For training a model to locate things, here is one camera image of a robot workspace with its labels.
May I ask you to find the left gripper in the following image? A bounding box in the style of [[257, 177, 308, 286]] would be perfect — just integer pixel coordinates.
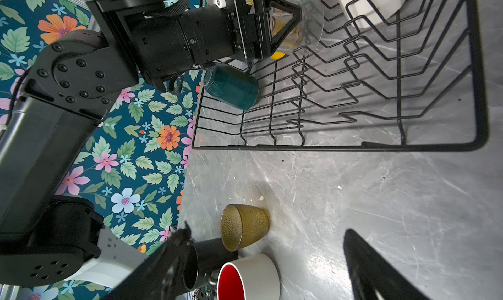
[[225, 0, 303, 62]]

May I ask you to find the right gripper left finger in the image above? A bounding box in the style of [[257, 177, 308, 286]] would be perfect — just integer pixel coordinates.
[[104, 224, 193, 300]]

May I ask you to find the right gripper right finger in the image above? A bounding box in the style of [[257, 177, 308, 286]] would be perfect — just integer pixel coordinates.
[[343, 229, 428, 300]]

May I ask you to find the yellow mug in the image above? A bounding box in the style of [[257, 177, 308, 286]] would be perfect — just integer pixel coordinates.
[[264, 0, 302, 60]]

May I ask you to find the clear drinking glass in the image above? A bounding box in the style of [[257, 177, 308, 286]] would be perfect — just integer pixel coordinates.
[[276, 0, 324, 56]]

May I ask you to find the dark green mug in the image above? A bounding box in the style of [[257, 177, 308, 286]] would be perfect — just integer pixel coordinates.
[[203, 63, 259, 111]]

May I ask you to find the red white mug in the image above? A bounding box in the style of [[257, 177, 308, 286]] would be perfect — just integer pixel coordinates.
[[217, 254, 281, 300]]

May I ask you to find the cream white mug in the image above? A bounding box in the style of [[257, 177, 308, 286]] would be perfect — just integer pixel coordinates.
[[338, 0, 406, 29]]

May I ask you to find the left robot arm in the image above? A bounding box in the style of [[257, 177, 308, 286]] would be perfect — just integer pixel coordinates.
[[1, 0, 302, 288]]

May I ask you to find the black mug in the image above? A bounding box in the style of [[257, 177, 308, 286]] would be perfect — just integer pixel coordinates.
[[183, 238, 238, 291]]

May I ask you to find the olive green glass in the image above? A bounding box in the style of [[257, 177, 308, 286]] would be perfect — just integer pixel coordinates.
[[220, 204, 271, 252]]

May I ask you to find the black wire dish rack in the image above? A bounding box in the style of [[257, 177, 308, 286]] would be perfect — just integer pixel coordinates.
[[192, 0, 489, 152]]

